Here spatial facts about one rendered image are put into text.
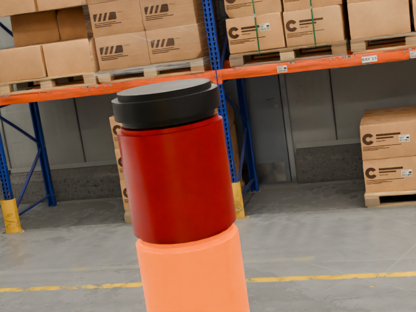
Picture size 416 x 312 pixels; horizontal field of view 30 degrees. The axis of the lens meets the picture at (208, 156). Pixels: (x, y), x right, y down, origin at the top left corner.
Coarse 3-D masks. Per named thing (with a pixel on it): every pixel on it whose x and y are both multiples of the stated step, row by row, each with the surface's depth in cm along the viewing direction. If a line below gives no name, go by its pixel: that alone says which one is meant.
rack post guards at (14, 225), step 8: (232, 184) 824; (240, 192) 828; (0, 200) 904; (8, 200) 898; (240, 200) 828; (8, 208) 900; (16, 208) 904; (240, 208) 829; (8, 216) 903; (16, 216) 903; (240, 216) 830; (248, 216) 834; (8, 224) 905; (16, 224) 904; (8, 232) 908; (16, 232) 905
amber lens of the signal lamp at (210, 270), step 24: (216, 240) 36; (144, 264) 36; (168, 264) 35; (192, 264) 35; (216, 264) 36; (240, 264) 37; (144, 288) 37; (168, 288) 36; (192, 288) 35; (216, 288) 36; (240, 288) 37
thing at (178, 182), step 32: (128, 128) 36; (160, 128) 34; (192, 128) 34; (128, 160) 35; (160, 160) 34; (192, 160) 34; (224, 160) 36; (128, 192) 36; (160, 192) 35; (192, 192) 35; (224, 192) 36; (160, 224) 35; (192, 224) 35; (224, 224) 36
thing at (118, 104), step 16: (176, 80) 38; (192, 80) 37; (208, 80) 36; (128, 96) 34; (144, 96) 34; (160, 96) 34; (176, 96) 34; (192, 96) 34; (208, 96) 35; (128, 112) 34; (144, 112) 34; (160, 112) 34; (176, 112) 34; (192, 112) 34; (208, 112) 35
